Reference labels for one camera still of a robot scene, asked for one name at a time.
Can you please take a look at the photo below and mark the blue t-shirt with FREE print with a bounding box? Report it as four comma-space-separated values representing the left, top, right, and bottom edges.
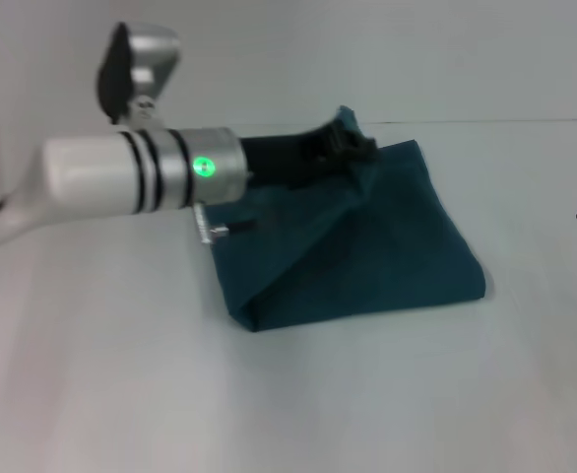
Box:
203, 103, 487, 334

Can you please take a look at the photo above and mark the left arm cable with plug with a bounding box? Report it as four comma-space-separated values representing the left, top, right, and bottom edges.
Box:
193, 198, 258, 245

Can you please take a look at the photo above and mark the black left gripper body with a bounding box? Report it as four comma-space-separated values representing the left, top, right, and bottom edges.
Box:
237, 116, 356, 188

